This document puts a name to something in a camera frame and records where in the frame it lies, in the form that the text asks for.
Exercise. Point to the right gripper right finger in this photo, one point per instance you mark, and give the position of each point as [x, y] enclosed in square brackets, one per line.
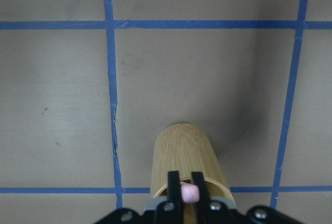
[211, 209]

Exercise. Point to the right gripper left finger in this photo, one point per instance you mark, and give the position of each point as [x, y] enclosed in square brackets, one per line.
[171, 209]

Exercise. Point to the pink chopstick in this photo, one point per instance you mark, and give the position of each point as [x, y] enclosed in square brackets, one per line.
[190, 193]

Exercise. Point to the bamboo chopstick holder cup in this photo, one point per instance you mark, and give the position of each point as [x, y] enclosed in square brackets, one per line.
[185, 148]

